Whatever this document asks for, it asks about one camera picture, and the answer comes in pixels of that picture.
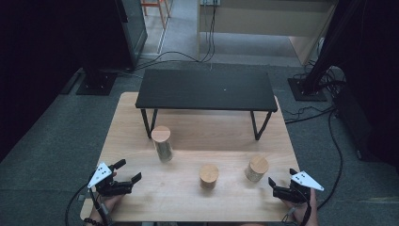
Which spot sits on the black stand base plate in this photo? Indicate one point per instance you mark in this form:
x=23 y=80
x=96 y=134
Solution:
x=306 y=91

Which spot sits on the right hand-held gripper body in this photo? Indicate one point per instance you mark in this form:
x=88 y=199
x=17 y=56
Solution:
x=291 y=193

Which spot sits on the black box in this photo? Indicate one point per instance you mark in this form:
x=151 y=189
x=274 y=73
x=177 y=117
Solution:
x=360 y=125

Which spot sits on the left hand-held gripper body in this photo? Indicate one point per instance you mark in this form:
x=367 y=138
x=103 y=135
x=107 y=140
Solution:
x=109 y=187

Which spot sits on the black monitor stand base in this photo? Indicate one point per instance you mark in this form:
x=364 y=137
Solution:
x=95 y=83

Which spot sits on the glass jar with red contents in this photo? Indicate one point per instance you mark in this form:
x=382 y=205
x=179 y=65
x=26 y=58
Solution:
x=209 y=174

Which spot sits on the person's left hand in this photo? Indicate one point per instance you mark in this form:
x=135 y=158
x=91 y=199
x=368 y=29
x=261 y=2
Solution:
x=111 y=203

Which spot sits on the large black monitor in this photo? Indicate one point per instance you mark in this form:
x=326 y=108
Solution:
x=133 y=31

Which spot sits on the wooden chair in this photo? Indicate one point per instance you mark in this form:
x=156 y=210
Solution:
x=161 y=9

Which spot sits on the light wooden cabinet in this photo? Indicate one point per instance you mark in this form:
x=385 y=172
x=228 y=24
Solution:
x=251 y=19

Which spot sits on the tall glass jar wooden lid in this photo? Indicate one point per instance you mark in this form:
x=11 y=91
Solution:
x=161 y=141

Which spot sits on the grey tape strip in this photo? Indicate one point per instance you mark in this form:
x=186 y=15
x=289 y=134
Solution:
x=83 y=197

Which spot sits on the black metal rack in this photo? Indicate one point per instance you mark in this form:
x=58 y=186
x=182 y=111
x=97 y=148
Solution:
x=204 y=88

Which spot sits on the glass jar with pale grains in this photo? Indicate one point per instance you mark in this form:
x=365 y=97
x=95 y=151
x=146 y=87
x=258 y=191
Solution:
x=257 y=168

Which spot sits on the black stand column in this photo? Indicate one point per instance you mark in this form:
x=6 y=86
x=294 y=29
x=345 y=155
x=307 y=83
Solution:
x=329 y=40

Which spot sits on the person's right hand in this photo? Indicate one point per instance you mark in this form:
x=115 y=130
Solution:
x=313 y=205

